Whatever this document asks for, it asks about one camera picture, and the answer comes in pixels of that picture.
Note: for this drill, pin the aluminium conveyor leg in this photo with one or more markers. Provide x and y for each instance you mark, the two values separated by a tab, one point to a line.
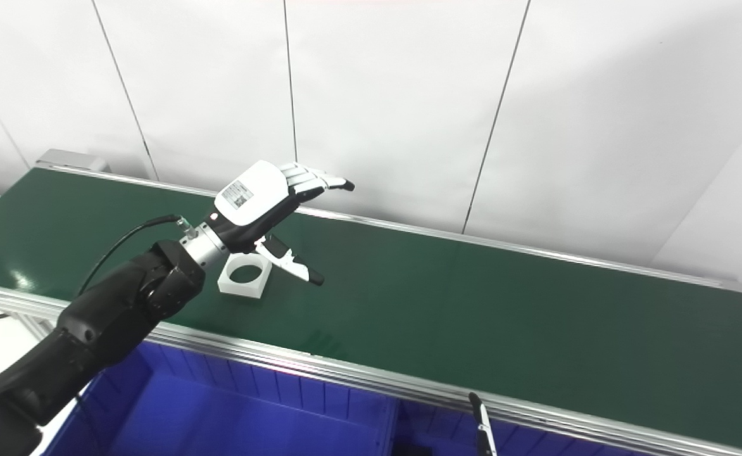
32	324

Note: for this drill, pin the green conveyor belt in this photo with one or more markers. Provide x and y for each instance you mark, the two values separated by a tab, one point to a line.
472	304

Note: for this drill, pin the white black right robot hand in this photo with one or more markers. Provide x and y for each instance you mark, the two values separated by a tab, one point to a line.
484	430

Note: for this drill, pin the white square part with hole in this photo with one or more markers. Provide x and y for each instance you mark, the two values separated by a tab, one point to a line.
228	286

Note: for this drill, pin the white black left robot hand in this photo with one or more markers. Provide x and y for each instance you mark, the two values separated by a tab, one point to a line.
251	196

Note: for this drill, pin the blue plastic bin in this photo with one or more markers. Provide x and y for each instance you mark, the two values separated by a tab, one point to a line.
219	411
447	430

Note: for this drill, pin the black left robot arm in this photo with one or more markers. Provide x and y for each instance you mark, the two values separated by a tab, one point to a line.
105	316

